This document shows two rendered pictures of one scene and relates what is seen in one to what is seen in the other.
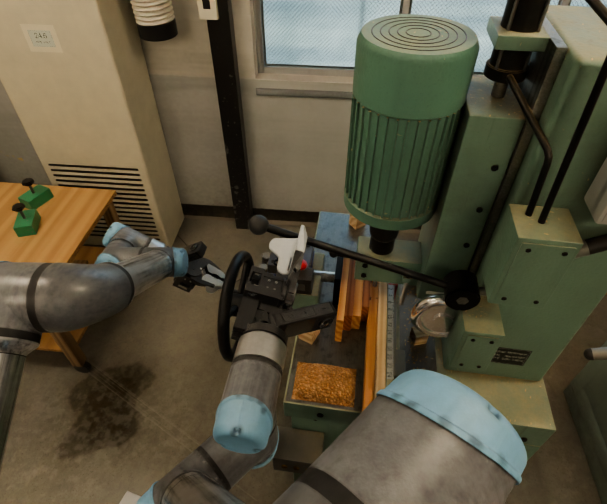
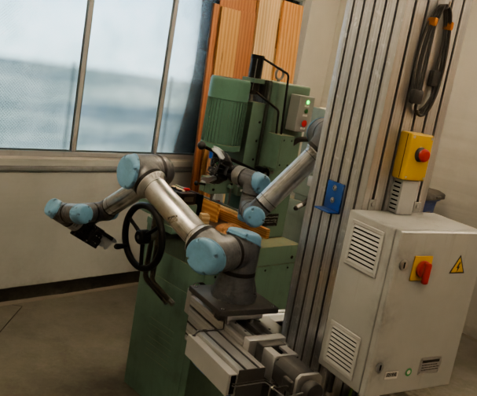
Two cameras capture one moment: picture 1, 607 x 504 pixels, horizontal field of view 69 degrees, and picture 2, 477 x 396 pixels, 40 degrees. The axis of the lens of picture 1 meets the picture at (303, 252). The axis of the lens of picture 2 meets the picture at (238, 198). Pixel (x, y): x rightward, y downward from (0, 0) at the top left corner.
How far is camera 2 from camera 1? 2.32 m
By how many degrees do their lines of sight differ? 56
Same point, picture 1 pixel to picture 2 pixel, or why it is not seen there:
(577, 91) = (280, 91)
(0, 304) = (155, 163)
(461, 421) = not seen: hidden behind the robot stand
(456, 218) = (250, 145)
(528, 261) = (284, 145)
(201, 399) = not seen: outside the picture
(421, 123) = (243, 104)
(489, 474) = not seen: hidden behind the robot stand
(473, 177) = (254, 126)
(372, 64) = (229, 84)
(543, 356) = (282, 216)
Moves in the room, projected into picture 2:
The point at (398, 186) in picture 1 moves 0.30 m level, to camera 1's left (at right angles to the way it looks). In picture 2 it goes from (236, 130) to (188, 128)
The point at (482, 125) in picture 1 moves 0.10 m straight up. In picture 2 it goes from (256, 105) to (260, 82)
